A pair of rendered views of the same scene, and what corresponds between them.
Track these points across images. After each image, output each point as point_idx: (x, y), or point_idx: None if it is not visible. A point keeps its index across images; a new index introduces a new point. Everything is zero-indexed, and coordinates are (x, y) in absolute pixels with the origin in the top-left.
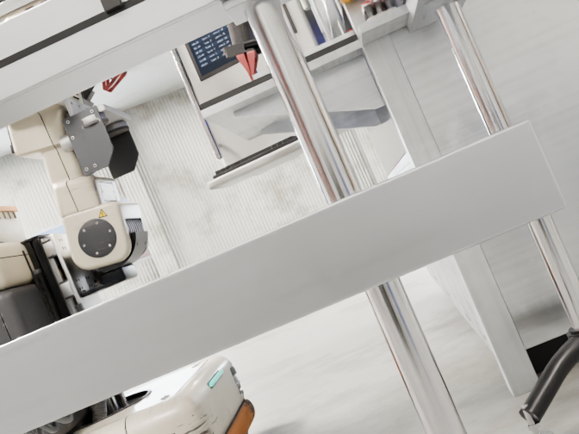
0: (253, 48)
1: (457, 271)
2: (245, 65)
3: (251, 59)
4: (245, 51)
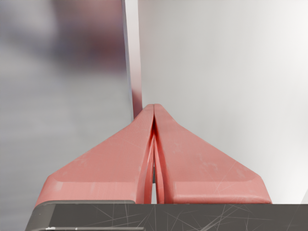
0: (26, 226)
1: None
2: (184, 137)
3: (117, 150)
4: (147, 214)
